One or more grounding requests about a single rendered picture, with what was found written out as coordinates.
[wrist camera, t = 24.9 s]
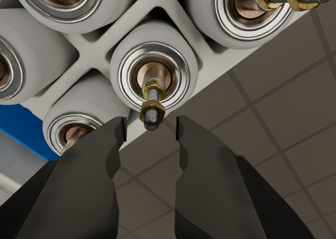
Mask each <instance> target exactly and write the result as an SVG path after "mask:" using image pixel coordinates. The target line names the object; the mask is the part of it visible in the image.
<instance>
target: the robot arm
mask: <svg viewBox="0 0 336 239"><path fill-rule="evenodd" d="M127 126H128V122H127V117H123V116H116V117H114V118H112V119H111V120H109V121H108V122H106V123H104V124H103V125H101V126H100V127H98V128H96V129H95V130H93V131H92V132H90V133H89V134H87V135H85V136H84V137H82V138H81V139H80V140H78V141H77V142H76V143H75V144H73V145H72V146H71V147H70V148H69V149H68V150H67V151H66V152H64V153H63V154H62V155H61V156H60V157H59V158H58V159H57V160H49V161H48V162H47V163H46V164H45V165H44V166H43V167H42V168H41V169H39V170H38V171H37V172H36V173H35V174H34V175H33V176H32V177H31V178H30V179H29V180H28V181H27V182H26V183H25V184H23V185H22V186H21V187H20V188H19V189H18V190H17V191H16V192H15V193H14V194H13V195H12V196H11V197H10V198H8V199H7V200H6V201H5V202H4V203H3V204H2V205H1V206H0V239H116V238H117V236H118V226H119V206H118V201H117V195H116V190H115V184H114V181H113V178H114V176H115V174H116V172H117V171H118V170H119V168H120V167H121V162H120V155H119V149H120V147H121V146H122V145H123V144H124V142H126V141H127ZM176 141H178V142H179V143H180V144H179V166H180V168H181V169H182V170H183V174H182V175H181V176H180V177H179V178H178V180H177V181H176V194H175V225H174V233H175V236H176V238H177V239H315V237H314V236H313V234H312V233H311V231H310V230H309V229H308V227H307V226H306V225H305V223H304V222H303V221H302V220H301V218H300V217H299V216H298V215H297V213H296V212H295V211H294V210H293V209H292V208H291V207H290V205H289V204H288V203H287V202H286V201H285V200H284V199H283V198H282V197H281V196H280V195H279V194H278V193H277V192H276V191H275V189H274V188H273V187H272V186H271V185H270V184H269V183H268V182H267V181H266V180H265V179H264V178H263V177H262V176H261V175H260V173H259V172H258V171H257V170H256V169H255V168H254V167H253V166H252V165H251V164H250V163H249V162H248V161H247V160H246V159H245V158H244V156H243V155H236V154H235V153H234V152H233V151H232V150H231V149H230V148H229V147H228V146H227V145H226V144H225V143H224V142H223V141H222V140H221V139H220V138H218V137H217V136H216V135H214V134H213V133H211V132H210V131H208V130H207V129H205V128H204V127H202V126H201V125H199V124H198V123H196V122H195V121H193V120H192V119H190V118H189V117H187V116H185V115H180V116H177V117H176Z"/></svg>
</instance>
